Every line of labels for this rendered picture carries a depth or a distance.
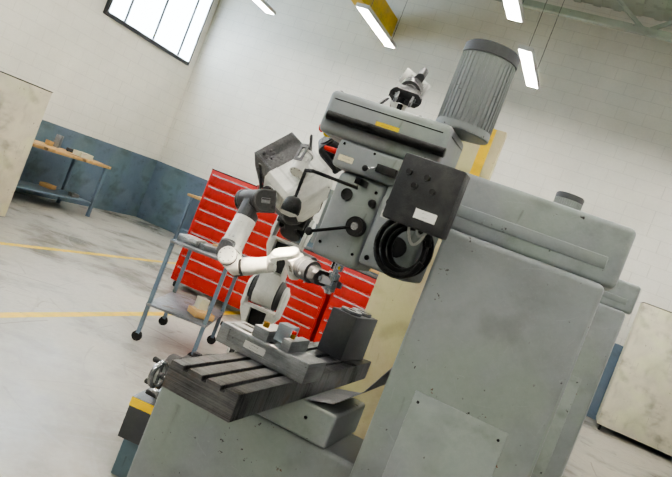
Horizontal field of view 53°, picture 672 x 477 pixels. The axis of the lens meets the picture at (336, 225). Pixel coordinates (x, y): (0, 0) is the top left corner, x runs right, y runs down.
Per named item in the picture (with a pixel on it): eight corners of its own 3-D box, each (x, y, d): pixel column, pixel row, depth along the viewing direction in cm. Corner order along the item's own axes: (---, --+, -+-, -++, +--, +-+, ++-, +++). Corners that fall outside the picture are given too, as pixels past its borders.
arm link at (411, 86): (416, 115, 257) (422, 106, 267) (424, 92, 252) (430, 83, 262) (385, 104, 258) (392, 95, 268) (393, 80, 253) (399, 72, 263)
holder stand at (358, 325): (316, 348, 279) (333, 303, 279) (339, 348, 298) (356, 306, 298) (340, 361, 273) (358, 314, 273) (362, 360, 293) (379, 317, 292)
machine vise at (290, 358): (214, 340, 229) (226, 309, 229) (236, 339, 243) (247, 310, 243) (301, 384, 215) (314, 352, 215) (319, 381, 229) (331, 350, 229)
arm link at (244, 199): (228, 213, 281) (242, 185, 286) (243, 224, 287) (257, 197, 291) (244, 213, 273) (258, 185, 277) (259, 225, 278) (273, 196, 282)
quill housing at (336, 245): (307, 251, 243) (339, 167, 242) (327, 255, 262) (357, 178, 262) (354, 270, 236) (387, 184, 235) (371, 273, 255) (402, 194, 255)
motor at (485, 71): (428, 119, 234) (462, 32, 233) (439, 133, 252) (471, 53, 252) (483, 136, 227) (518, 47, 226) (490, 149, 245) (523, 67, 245)
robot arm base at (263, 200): (237, 218, 287) (231, 192, 284) (261, 210, 295) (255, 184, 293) (258, 219, 276) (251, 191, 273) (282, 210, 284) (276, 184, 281)
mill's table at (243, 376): (160, 385, 189) (171, 359, 189) (319, 356, 305) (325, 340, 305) (228, 423, 181) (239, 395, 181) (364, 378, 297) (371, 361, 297)
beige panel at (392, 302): (289, 458, 409) (428, 102, 406) (313, 446, 447) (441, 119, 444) (366, 500, 391) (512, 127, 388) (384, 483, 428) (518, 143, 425)
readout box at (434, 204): (379, 215, 206) (404, 150, 206) (387, 218, 215) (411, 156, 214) (440, 238, 199) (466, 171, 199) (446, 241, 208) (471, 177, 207)
